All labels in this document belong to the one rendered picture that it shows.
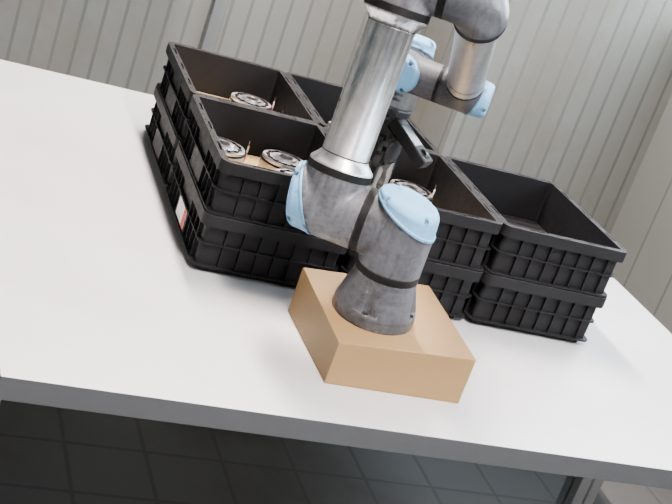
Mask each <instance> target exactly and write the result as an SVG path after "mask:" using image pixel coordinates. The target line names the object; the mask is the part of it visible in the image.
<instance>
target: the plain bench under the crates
mask: <svg viewBox="0 0 672 504"><path fill-rule="evenodd" d="M155 103H156V100H155V98H154V95H150V94H146V93H142V92H137V91H133V90H129V89H124V88H120V87H116V86H112V85H107V84H103V83H99V82H95V81H90V80H86V79H82V78H78V77H73V76H69V75H65V74H61V73H56V72H52V71H48V70H43V69H39V68H35V67H31V66H26V65H22V64H18V63H14V62H9V61H5V60H1V59H0V403H1V400H6V401H13V402H21V403H28V404H35V405H43V406H50V407H58V408H65V409H73V410H80V411H88V412H95V413H103V414H110V415H118V416H125V417H133V418H140V419H148V420H155V421H163V422H170V423H178V424H185V425H193V426H200V427H208V428H215V429H223V430H230V431H238V432H245V433H253V434H260V435H268V436H275V437H282V438H290V439H297V440H305V441H312V442H320V443H327V444H335V445H342V446H350V447H357V448H365V449H372V450H380V451H387V452H395V453H402V454H410V455H417V456H425V457H432V458H440V459H447V460H455V461H462V462H470V463H477V464H485V465H492V466H500V467H507V468H515V469H522V470H529V471H537V472H544V473H552V474H559V475H567V478H566V480H565V482H564V485H563V487H562V489H561V491H560V493H559V496H558V498H557V500H556V502H555V504H593V502H594V500H595V498H596V496H597V494H598V492H599V490H600V488H601V485H602V483H603V481H612V482H619V483H627V484H634V485H642V486H649V487H657V488H664V489H672V334H671V333H670V332H669V331H668V330H667V329H666V328H665V327H664V326H663V325H662V324H661V323H660V322H659V321H658V320H657V319H656V318H655V317H654V316H653V315H652V314H651V313H649V312H648V311H647V310H646V309H645V308H644V307H643V306H642V305H641V304H640V303H639V302H638V301H637V300H636V299H635V298H634V297H633V296H632V295H631V294H630V293H629V292H628V291H627V290H626V289H625V288H624V287H623V286H622V285H621V284H620V283H618V282H617V281H616V280H615V279H614V278H610V279H609V281H608V283H607V286H606V288H605V290H604V291H605V292H606V293H607V299H606V301H605V304H604V306H603V308H596V310H595V313H594V315H593V317H592V318H593V319H594V323H590V324H589V326H588V328H587V331H586V333H585V336H586V338H587V342H581V341H577V342H570V341H564V340H559V339H554V338H549V337H544V336H539V335H534V334H529V333H524V332H519V331H513V330H508V329H503V328H498V327H493V326H488V325H483V324H478V323H473V322H471V321H470V320H469V319H468V318H467V316H466V315H465V317H464V318H459V317H454V318H450V320H451V321H452V323H453V324H454V326H455V327H456V329H457V331H458V332H459V334H460V335H461V337H462V339H463V340H464V342H465V343H466V345H467V346H468V348H469V350H470V351H471V353H472V354H473V356H474V357H475V359H476V362H475V364H474V367H473V369H472V372H471V374H470V376H469V379H468V381H467V384H466V386H465V388H464V391H463V393H462V396H461V398H460V401H459V403H458V404H457V403H451V402H444V401H438V400H431V399H425V398H418V397H412V396H405V395H399V394H392V393H386V392H379V391H373V390H366V389H359V388H353V387H346V386H340V385H333V384H327V383H324V381H323V379H322V377H321V375H320V373H319V371H318V369H317V368H316V366H315V364H314V362H313V360H312V358H311V356H310V354H309V352H308V350H307V348H306V346H305V344H304V342H303V340H302V338H301V336H300V334H299V332H298V330H297V328H296V326H295V324H294V322H293V320H292V318H291V316H290V314H289V312H288V309H289V306H290V303H291V300H292V297H293V294H294V291H295V289H296V288H294V287H289V286H284V285H279V284H273V283H268V282H263V281H258V280H253V279H248V278H243V277H238V276H233V275H227V274H222V273H217V272H212V271H207V270H202V269H198V268H196V267H195V265H194V264H192V263H191V262H190V261H189V259H188V256H187V252H186V249H185V246H184V243H183V240H182V237H181V234H180V231H179V228H178V225H177V222H176V219H175V216H174V213H173V210H172V207H171V204H170V201H169V198H168V195H167V192H166V189H165V188H166V186H168V185H166V184H164V183H163V180H162V177H161V174H160V171H159V168H158V165H157V162H156V159H155V156H154V153H153V150H152V147H151V144H150V141H149V138H148V135H147V132H146V129H145V125H146V124H150V120H151V117H152V112H151V108H154V106H155Z"/></svg>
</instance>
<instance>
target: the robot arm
mask: <svg viewBox="0 0 672 504"><path fill-rule="evenodd" d="M364 6H365V8H366V10H367V12H368V18H367V21H366V24H365V27H364V30H363V33H362V35H361V38H360V41H359V44H358V47H357V50H356V52H355V55H354V58H353V61H352V64H351V67H350V69H349V72H348V75H347V78H346V81H345V84H344V86H343V89H342V92H341V95H340V98H339V100H338V103H337V106H336V109H335V112H334V115H333V118H332V120H331V123H330V126H329V129H328V132H327V135H326V137H325V140H324V143H323V146H322V147H321V148H320V149H318V150H316V151H314V152H312V153H311V154H310V156H309V159H308V161H306V160H305V161H300V162H299V163H298V164H297V166H296V168H295V170H294V174H293V176H292V179H291V182H290V186H289V190H288V195H287V200H286V218H287V221H288V222H289V224H290V225H291V226H293V227H295V228H297V229H300V230H302V231H304V232H306V234H308V235H314V236H316V237H319V238H322V239H324V240H327V241H329V242H332V243H334V244H337V245H339V246H342V247H345V248H347V249H350V250H352V251H355V252H357V253H358V256H357V259H356V262H355V265H354V266H353V268H352V269H351V270H350V271H349V273H348V274H347V275H346V277H345V278H344V279H343V281H342V282H341V283H340V284H339V285H338V287H337V288H336V290H335V293H334V296H333V299H332V305H333V307H334V309H335V311H336V312H337V313H338V314H339V315H340V316H341V317H342V318H344V319H345V320H346V321H348V322H349V323H351V324H353V325H355V326H357V327H359V328H361V329H364V330H366V331H369V332H373V333H376V334H381V335H391V336H394V335H402V334H405V333H407V332H409V331H410V330H411V328H412V326H413V323H414V320H415V317H416V287H417V284H418V281H419V279H420V276H421V273H422V270H423V268H424V265H425V262H426V260H427V257H428V254H429V252H430V249H431V246H432V243H434V241H435V239H436V232H437V229H438V225H439V221H440V217H439V213H438V211H437V209H436V208H435V207H434V205H433V204H432V203H431V202H430V201H429V200H428V199H426V198H425V197H424V196H422V195H421V194H419V193H417V192H416V191H414V190H412V189H410V188H407V187H405V186H402V185H398V186H397V185H396V184H387V183H388V181H389V179H390V178H391V176H392V174H393V171H394V169H395V167H396V165H397V162H398V159H399V154H400V152H401V148H402V147H403V149H404V150H405V152H406V153H407V155H408V156H409V158H410V159H411V161H412V162H413V164H414V165H415V167H416V168H418V169H419V168H425V167H427V166H429V165H430V164H431V163H432V162H433V160H432V158H431V157H430V155H429V154H428V152H427V151H426V149H425V148H424V146H423V145H422V143H421V142H420V140H419V139H418V137H417V136H416V134H415V133H414V131H413V130H412V128H411V127H410V125H409V124H408V122H407V121H406V119H410V117H411V114H412V111H414V109H415V106H416V103H417V100H418V98H419V97H421V98H423V99H426V100H429V101H432V102H434V103H437V104H440V105H442V106H445V107H448V108H450V109H453V110H456V111H458V112H461V113H463V114H464V115H470V116H473V117H476V118H483V117H484V116H485V114H486V112H487V110H488V107H489V105H490V102H491V100H492V97H493V94H494V91H495V85H494V84H493V83H490V82H488V81H487V80H486V78H487V75H488V71H489V67H490V63H491V60H492V56H493V52H494V49H495V45H496V41H497V39H498V38H499V37H501V35H502V34H503V33H504V31H505V29H506V27H507V23H508V20H509V3H508V0H364ZM431 16H433V17H436V18H439V19H442V20H445V21H448V22H450V23H452V24H453V27H454V29H455V35H454V40H453V45H452V51H451V56H450V61H449V66H445V65H442V64H439V63H437V62H434V61H432V60H433V59H434V57H433V56H434V53H435V50H436V44H435V42H434V41H432V40H431V39H429V38H427V37H424V36H422V35H419V34H416V33H417V32H418V31H419V30H421V29H423V28H425V27H427V26H428V24H429V21H430V19H431ZM370 158H372V159H373V160H370Z"/></svg>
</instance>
